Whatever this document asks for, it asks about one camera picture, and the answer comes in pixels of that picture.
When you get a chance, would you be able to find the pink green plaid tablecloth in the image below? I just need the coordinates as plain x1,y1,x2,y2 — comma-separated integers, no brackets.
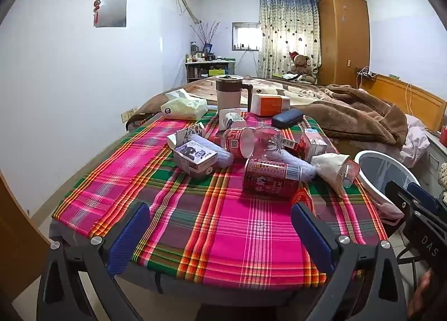
52,110,388,288

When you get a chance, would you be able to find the white black print milk carton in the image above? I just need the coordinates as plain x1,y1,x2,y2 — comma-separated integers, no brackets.
173,141,219,178

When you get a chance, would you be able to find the vase with dry branches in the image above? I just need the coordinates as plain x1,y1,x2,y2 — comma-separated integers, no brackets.
190,21,228,55

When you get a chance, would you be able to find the wooden bed headboard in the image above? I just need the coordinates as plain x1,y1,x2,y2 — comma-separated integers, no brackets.
361,74,447,133

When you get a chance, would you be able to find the heart print curtain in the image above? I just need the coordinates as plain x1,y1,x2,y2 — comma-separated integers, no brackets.
257,0,321,80

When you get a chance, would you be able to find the green white tissue pack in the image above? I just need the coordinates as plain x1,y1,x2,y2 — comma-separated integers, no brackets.
160,89,209,121

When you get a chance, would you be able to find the small white printed cup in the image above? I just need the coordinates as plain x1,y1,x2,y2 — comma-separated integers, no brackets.
218,108,248,131

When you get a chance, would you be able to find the white paper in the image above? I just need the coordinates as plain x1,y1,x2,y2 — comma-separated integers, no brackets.
311,153,350,196

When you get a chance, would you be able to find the red drink can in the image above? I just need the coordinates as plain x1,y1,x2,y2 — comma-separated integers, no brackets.
242,157,302,200

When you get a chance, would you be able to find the wrapped air conditioner pipe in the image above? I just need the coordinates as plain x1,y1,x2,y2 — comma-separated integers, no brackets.
174,0,204,25

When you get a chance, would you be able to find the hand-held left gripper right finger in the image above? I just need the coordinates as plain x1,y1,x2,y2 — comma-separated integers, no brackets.
291,201,408,321

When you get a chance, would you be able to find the white round waste bin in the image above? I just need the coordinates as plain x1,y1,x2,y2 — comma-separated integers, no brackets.
354,150,425,226

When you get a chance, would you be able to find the cluttered shelf desk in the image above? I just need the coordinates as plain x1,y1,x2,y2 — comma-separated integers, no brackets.
185,57,237,83

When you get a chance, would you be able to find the small window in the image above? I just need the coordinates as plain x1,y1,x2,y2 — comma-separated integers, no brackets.
231,22,261,52

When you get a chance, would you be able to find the square wall mirror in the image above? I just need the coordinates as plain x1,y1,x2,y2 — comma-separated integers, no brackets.
95,0,128,28

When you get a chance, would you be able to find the brown printed fleece blanket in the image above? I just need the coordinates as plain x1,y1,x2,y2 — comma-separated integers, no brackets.
127,75,410,149

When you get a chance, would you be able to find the red white drink carton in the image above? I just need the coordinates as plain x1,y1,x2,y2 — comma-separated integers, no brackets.
297,129,328,163

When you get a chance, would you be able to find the red wrapper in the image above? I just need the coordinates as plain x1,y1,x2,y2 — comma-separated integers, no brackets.
291,189,328,217

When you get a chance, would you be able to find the brown teddy bear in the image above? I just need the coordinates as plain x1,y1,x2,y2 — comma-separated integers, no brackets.
289,51,315,79

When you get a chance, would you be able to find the wooden door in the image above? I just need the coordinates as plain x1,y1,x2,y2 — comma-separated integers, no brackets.
0,170,52,303

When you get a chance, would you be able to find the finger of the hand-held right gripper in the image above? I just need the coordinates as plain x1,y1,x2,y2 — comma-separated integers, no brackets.
407,182,445,214
384,180,417,219

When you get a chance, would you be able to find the person's right hand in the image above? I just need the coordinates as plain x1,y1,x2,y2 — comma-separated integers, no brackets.
408,270,436,320

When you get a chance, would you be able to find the dark blue glasses case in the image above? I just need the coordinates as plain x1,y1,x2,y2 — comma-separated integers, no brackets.
271,108,305,129

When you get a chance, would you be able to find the power strip with cables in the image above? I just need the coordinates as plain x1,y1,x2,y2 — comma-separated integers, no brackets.
355,67,380,81

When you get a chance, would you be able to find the white brown tumbler mug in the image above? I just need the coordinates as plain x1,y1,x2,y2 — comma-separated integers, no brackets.
215,74,254,115

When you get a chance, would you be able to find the wooden wardrobe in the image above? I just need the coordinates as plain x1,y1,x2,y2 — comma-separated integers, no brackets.
317,0,371,89

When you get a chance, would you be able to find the grey folding table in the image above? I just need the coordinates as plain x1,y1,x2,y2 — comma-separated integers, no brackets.
49,216,336,321

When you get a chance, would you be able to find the grey bedside cabinet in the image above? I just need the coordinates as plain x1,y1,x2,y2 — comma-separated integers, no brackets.
424,130,447,204

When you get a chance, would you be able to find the pale pink bedsheet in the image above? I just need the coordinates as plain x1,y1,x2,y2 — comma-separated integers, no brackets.
399,115,431,168

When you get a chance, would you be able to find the red label clear soda bottle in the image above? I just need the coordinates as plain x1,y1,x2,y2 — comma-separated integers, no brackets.
210,127,257,160

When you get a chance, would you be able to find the orange white box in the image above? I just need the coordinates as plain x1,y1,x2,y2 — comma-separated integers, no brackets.
250,93,291,117

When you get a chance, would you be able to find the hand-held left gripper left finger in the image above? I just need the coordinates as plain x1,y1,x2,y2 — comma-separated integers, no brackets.
37,201,151,321

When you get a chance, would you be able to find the clear bottle with barcode label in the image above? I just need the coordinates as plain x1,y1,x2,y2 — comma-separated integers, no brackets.
255,127,301,161

